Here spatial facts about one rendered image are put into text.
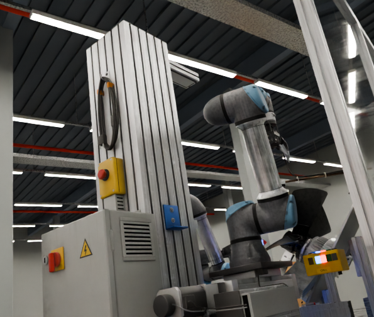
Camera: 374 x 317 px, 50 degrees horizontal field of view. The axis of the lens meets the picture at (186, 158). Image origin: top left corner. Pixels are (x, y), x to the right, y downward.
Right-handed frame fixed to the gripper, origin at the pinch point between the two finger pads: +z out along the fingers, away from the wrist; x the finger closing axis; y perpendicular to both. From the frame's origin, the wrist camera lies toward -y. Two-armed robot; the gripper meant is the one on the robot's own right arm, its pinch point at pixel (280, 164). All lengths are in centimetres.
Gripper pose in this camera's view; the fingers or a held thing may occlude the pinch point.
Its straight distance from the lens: 190.4
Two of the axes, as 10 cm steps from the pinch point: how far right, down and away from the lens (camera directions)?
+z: 1.5, 9.3, -3.4
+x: 7.8, -3.2, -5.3
